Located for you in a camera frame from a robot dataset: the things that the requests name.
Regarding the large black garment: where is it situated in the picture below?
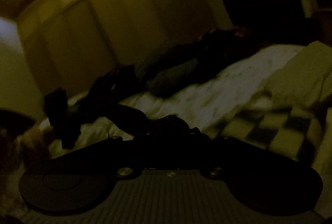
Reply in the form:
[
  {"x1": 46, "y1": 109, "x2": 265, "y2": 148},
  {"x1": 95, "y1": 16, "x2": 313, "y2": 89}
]
[{"x1": 107, "y1": 104, "x2": 200, "y2": 146}]

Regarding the dark clothes pile at headboard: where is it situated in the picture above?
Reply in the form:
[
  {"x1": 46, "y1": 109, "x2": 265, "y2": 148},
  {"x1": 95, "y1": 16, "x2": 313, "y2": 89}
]
[{"x1": 111, "y1": 29, "x2": 331, "y2": 100}]

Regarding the black white checkered blanket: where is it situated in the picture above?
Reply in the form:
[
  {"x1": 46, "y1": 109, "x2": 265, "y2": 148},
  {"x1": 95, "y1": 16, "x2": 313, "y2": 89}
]
[{"x1": 216, "y1": 106, "x2": 324, "y2": 165}]

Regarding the pale patterned bed sheet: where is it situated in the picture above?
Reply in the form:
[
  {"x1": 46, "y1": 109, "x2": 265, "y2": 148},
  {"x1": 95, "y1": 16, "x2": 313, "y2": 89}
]
[{"x1": 15, "y1": 43, "x2": 332, "y2": 162}]

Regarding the pale knitted blanket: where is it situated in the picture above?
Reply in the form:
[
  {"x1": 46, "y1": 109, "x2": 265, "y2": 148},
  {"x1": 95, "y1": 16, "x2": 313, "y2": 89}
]
[{"x1": 265, "y1": 41, "x2": 331, "y2": 109}]

